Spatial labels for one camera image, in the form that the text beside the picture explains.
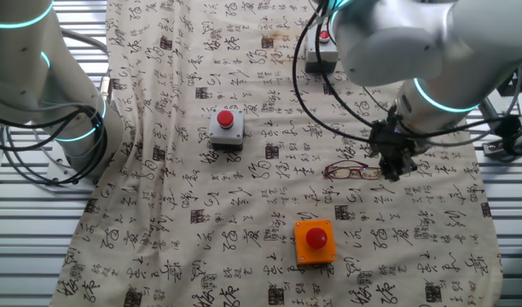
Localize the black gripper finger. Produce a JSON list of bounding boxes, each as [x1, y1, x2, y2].
[[379, 159, 395, 181], [392, 159, 418, 182]]

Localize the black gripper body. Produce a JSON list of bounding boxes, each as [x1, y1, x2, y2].
[[368, 118, 421, 166]]

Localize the dark red framed glasses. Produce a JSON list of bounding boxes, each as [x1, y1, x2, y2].
[[322, 159, 384, 181]]

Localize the orange box red button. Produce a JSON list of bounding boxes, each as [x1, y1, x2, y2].
[[293, 218, 338, 266]]

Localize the grey box flat red button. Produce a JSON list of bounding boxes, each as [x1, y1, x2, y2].
[[304, 19, 340, 74]]

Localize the beige calligraphy print cloth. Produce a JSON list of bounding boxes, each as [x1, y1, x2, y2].
[[49, 0, 504, 307]]

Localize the grey box mushroom red button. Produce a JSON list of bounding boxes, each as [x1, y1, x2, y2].
[[208, 107, 246, 151]]

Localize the metal base connector plug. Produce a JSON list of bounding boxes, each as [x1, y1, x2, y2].
[[99, 75, 113, 105]]

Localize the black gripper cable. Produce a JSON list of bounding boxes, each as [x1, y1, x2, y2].
[[314, 0, 512, 140], [291, 0, 372, 144]]

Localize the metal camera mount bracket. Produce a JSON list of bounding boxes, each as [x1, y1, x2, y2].
[[482, 126, 522, 162]]

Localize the black base cable bundle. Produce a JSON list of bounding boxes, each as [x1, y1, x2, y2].
[[0, 101, 109, 185]]

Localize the grey base cable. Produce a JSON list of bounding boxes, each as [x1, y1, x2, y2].
[[58, 27, 109, 55]]

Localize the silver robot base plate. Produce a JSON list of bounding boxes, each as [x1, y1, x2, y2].
[[45, 149, 102, 193]]

